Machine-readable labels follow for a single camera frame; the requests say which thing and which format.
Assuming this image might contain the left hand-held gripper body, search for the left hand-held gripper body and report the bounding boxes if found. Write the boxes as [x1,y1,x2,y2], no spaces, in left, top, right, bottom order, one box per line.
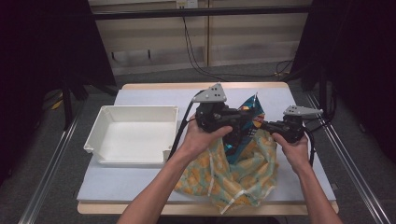
[191,82,250,134]

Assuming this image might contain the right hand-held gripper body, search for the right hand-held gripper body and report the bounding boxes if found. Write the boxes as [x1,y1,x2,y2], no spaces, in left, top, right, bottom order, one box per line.
[268,105,325,145]

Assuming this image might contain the blue snack packet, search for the blue snack packet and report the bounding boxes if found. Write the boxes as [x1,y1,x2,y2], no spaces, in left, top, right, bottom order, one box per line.
[223,92,266,164]

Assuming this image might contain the fruit print fabric bag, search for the fruit print fabric bag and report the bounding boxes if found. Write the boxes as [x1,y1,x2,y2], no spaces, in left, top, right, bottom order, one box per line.
[174,129,279,216]

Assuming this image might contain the white plastic tray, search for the white plastic tray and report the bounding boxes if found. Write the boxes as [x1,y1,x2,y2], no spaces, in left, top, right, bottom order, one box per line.
[83,105,180,166]

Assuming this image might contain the person's right hand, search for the person's right hand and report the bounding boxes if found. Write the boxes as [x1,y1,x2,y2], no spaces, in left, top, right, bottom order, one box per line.
[271,133,311,175]

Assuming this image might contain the person's left hand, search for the person's left hand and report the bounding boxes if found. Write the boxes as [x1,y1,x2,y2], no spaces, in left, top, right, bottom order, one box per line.
[174,113,233,164]

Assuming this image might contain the black curtain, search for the black curtain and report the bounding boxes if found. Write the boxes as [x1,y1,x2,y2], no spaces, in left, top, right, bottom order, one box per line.
[289,0,396,162]
[0,0,117,185]

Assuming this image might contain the white table mat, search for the white table mat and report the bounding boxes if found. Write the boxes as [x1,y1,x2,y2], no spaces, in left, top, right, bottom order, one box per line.
[77,88,337,203]

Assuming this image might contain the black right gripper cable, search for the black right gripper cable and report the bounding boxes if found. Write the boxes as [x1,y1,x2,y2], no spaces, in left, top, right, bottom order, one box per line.
[303,127,317,166]

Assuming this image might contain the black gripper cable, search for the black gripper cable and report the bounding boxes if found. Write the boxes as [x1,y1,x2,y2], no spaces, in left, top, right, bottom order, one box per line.
[167,89,207,161]
[303,127,317,166]

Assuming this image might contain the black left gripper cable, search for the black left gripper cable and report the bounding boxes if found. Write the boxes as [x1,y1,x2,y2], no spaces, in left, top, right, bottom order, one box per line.
[167,89,207,161]

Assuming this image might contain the metal floor rail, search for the metal floor rail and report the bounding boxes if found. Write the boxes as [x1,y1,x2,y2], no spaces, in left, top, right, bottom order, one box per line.
[305,92,394,224]
[18,105,86,224]

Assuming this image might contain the black socket cable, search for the black socket cable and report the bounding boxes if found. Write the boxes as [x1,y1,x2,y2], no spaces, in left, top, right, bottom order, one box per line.
[181,15,295,82]

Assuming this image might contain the white wall socket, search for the white wall socket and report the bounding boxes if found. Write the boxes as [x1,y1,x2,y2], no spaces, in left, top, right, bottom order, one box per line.
[176,0,199,9]

